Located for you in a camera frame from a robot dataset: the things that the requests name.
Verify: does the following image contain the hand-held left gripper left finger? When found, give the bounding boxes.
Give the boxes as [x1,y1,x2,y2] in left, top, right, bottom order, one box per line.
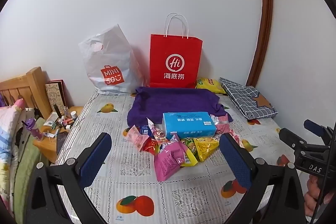
[25,132,113,224]

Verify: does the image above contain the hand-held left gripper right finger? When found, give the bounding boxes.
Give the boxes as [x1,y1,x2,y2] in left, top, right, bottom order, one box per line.
[219,133,307,224]

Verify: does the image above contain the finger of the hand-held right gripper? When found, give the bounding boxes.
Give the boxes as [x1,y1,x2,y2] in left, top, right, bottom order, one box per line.
[279,128,317,152]
[304,119,332,138]

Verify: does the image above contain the small pink snack packet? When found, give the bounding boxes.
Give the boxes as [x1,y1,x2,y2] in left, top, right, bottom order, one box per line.
[229,129,243,147]

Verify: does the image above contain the yellow triangular snack packet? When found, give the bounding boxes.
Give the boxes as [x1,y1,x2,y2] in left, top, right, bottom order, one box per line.
[193,136,219,163]

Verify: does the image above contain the pale pink snack packet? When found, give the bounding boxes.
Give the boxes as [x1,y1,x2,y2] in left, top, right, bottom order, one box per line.
[124,125,149,151]

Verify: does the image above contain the small yellow snack packet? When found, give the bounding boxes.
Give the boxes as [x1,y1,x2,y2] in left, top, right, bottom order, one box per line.
[181,147,198,167]

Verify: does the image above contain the green snack packet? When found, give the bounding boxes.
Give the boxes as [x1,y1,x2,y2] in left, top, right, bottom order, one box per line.
[180,137,200,155]

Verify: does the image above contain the red snack packet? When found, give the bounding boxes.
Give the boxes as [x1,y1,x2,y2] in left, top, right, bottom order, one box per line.
[142,139,158,155]

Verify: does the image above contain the bear print snack packet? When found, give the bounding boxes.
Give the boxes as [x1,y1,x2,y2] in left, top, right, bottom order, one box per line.
[146,117,170,143]

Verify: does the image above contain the magenta snack packet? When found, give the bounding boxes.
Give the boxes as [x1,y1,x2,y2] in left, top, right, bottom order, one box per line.
[154,139,187,182]

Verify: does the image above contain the person's right hand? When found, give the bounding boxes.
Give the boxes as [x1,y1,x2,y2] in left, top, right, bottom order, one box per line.
[304,174,335,216]

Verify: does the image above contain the black phone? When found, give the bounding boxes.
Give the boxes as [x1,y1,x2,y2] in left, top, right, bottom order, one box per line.
[56,132,69,155]

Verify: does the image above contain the wooden nightstand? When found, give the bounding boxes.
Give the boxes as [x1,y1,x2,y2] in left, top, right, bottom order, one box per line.
[33,106,84,164]

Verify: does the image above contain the blue tissue pack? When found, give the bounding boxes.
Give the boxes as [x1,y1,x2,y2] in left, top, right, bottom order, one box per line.
[162,111,217,140]

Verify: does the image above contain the black cosmetic tube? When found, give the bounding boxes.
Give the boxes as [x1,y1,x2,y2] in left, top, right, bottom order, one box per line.
[52,103,62,119]

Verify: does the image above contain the plaid folded cloth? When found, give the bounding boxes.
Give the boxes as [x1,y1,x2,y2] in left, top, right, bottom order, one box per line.
[219,77,279,120]

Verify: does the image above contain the purple bottle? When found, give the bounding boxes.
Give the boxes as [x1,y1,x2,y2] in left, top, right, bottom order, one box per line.
[21,118,44,141]

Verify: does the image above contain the fruit print tablecloth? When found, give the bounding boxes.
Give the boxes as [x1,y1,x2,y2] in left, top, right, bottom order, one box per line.
[54,88,310,224]

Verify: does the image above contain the green blanket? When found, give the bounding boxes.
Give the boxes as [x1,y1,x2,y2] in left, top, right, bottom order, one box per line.
[13,119,48,222]

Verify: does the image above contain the patterned book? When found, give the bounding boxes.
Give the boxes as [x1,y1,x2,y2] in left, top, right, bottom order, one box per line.
[45,79,69,119]

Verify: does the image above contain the large yellow snack bag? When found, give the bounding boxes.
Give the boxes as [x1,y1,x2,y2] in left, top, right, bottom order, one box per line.
[196,78,226,94]

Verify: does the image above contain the purple towel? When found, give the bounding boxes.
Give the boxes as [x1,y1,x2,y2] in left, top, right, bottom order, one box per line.
[127,86,234,130]

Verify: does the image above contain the printed pillow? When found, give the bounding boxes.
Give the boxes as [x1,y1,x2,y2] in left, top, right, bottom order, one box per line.
[0,98,27,214]

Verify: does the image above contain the wooden bed headboard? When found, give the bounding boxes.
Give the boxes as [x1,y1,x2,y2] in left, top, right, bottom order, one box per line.
[0,67,53,119]

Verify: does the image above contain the white plastic bag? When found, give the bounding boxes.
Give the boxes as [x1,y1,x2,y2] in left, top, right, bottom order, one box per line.
[78,24,144,95]

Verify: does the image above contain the red paper bag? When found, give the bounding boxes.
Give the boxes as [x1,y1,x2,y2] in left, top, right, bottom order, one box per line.
[149,13,203,88]

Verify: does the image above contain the brown wooden door frame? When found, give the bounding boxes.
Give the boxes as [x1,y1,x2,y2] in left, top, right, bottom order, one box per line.
[245,0,274,88]

